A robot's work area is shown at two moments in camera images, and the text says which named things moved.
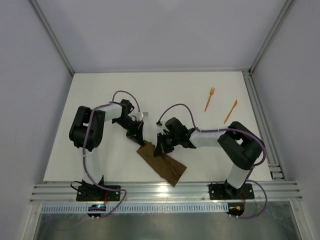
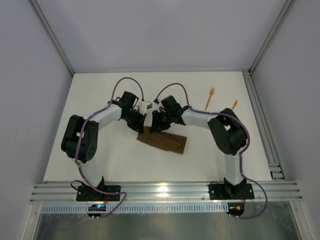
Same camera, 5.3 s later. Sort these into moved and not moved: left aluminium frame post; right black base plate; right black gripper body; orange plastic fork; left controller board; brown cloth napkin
Moved: right black gripper body; brown cloth napkin
Not moved: left controller board; right black base plate; orange plastic fork; left aluminium frame post
